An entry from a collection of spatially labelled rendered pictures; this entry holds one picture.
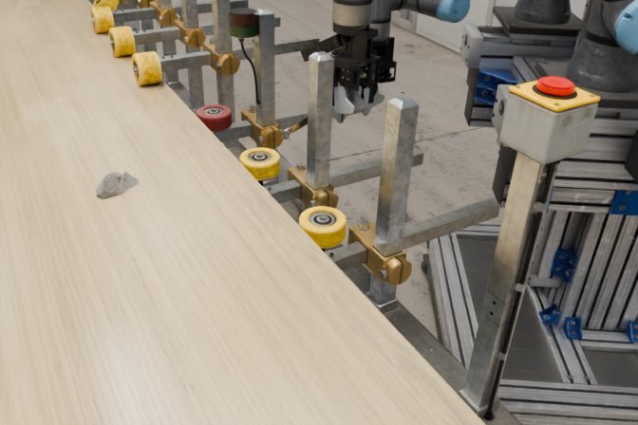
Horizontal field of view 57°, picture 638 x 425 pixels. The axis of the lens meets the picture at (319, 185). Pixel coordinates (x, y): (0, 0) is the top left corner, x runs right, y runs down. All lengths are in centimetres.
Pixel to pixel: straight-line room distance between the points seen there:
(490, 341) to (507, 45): 104
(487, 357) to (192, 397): 42
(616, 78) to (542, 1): 51
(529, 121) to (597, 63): 63
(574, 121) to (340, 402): 41
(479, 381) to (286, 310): 31
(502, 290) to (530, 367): 99
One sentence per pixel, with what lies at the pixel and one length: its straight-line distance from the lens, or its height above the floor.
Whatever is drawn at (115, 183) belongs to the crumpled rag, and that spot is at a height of 91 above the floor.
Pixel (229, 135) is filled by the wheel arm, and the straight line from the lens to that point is 141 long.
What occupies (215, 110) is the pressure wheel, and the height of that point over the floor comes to 91.
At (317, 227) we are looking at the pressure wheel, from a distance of 97.
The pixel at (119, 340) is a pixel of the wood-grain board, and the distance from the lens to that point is 81.
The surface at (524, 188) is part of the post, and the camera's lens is 74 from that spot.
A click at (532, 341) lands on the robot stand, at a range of 188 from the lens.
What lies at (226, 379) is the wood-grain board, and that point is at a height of 90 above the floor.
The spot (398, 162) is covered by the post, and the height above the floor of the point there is 102.
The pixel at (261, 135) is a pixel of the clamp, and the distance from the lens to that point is 138.
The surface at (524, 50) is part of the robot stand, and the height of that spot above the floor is 96.
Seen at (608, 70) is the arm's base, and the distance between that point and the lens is 130.
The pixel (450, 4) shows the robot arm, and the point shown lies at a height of 114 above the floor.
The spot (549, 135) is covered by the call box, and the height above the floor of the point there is 119.
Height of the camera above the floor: 146
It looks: 31 degrees down
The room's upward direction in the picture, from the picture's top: 2 degrees clockwise
